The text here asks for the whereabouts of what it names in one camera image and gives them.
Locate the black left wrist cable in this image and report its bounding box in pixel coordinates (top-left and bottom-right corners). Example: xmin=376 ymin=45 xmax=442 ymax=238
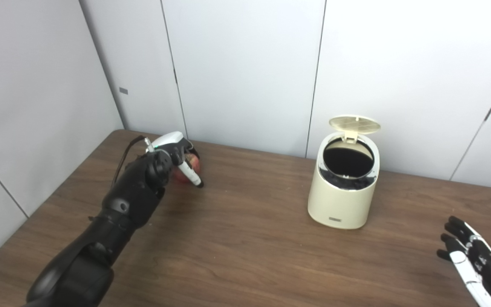
xmin=111 ymin=136 xmax=146 ymax=188

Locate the cream round bin lid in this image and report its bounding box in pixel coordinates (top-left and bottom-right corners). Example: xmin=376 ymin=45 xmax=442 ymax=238
xmin=329 ymin=115 xmax=381 ymax=141

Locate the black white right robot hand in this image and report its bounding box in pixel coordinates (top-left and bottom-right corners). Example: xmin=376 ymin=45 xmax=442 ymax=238
xmin=436 ymin=216 xmax=491 ymax=307

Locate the red apple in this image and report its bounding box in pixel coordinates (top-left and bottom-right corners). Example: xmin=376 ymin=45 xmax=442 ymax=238
xmin=173 ymin=153 xmax=202 ymax=185

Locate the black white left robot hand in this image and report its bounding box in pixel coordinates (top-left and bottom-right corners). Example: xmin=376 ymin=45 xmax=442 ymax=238
xmin=145 ymin=131 xmax=205 ymax=188

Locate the cream-colored bin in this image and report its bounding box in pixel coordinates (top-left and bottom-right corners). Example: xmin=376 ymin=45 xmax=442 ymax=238
xmin=307 ymin=131 xmax=380 ymax=230

